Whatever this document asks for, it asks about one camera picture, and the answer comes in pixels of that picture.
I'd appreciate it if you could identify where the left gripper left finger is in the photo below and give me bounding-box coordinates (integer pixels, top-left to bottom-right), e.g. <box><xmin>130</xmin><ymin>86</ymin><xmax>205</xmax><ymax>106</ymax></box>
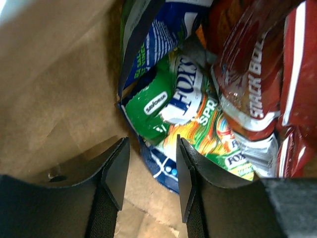
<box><xmin>0</xmin><ymin>137</ymin><xmax>130</xmax><ymax>238</ymax></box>

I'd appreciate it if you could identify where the green yellow candy packet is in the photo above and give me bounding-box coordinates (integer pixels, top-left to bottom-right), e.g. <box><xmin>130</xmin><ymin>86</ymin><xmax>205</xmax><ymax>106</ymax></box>
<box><xmin>124</xmin><ymin>51</ymin><xmax>254</xmax><ymax>180</ymax></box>

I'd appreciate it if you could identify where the red snack packet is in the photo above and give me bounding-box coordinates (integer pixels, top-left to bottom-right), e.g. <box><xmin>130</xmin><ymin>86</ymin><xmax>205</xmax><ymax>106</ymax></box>
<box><xmin>204</xmin><ymin>0</ymin><xmax>317</xmax><ymax>178</ymax></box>

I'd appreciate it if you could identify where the white blue snack packet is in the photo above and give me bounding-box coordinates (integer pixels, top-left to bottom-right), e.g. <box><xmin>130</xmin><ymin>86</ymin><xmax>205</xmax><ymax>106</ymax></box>
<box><xmin>118</xmin><ymin>0</ymin><xmax>212</xmax><ymax>104</ymax></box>

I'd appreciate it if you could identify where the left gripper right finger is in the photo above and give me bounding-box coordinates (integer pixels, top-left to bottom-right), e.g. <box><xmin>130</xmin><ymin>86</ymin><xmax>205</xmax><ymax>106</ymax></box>
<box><xmin>176</xmin><ymin>135</ymin><xmax>317</xmax><ymax>238</ymax></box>

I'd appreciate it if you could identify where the green paper bag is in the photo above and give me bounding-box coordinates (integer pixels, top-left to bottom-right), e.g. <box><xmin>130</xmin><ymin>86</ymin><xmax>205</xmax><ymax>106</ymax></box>
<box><xmin>0</xmin><ymin>0</ymin><xmax>317</xmax><ymax>238</ymax></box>

